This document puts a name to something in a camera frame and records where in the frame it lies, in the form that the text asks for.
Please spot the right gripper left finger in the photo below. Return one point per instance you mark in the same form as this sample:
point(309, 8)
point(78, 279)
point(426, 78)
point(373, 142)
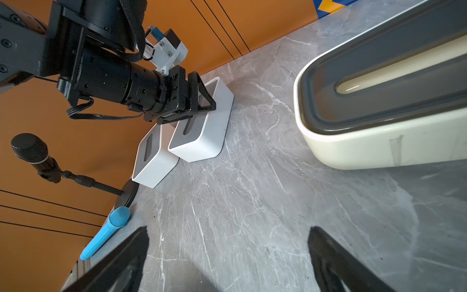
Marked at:
point(121, 270)

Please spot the black microphone on stand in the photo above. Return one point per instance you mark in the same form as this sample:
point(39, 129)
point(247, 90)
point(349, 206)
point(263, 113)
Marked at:
point(33, 150)

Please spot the grey lid tissue box back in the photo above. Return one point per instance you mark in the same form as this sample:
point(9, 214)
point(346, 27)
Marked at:
point(202, 136)

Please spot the grey lid tissue box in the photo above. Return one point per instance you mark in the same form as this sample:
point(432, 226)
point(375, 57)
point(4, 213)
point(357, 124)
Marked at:
point(202, 136)
point(154, 161)

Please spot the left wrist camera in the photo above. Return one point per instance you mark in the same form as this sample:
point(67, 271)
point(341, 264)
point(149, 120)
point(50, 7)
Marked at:
point(164, 50)

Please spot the dark lid cream box left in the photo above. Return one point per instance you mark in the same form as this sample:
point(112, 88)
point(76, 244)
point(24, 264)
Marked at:
point(392, 96)

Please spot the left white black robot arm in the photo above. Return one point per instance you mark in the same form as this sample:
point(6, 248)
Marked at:
point(31, 48)

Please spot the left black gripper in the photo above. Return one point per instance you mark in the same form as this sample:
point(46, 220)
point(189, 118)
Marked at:
point(98, 73)

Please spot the blue toy microphone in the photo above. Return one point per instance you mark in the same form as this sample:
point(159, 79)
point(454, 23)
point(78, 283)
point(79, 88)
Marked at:
point(117, 219)

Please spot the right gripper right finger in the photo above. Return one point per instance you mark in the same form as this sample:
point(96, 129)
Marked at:
point(336, 270)

